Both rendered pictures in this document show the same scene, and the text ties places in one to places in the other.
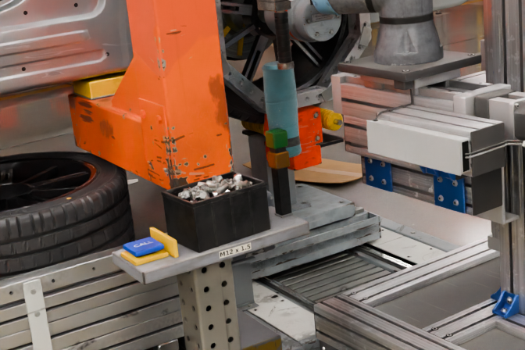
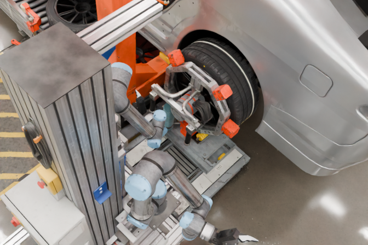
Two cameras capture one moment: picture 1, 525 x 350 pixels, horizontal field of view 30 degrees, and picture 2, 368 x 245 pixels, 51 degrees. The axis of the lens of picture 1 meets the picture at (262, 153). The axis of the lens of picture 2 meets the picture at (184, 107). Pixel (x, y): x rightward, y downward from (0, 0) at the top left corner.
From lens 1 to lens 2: 3.13 m
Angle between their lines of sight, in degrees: 64
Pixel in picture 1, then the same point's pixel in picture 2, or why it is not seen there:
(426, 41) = not seen: hidden behind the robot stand
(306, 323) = (134, 157)
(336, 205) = (201, 152)
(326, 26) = (177, 116)
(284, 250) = (176, 141)
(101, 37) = (164, 45)
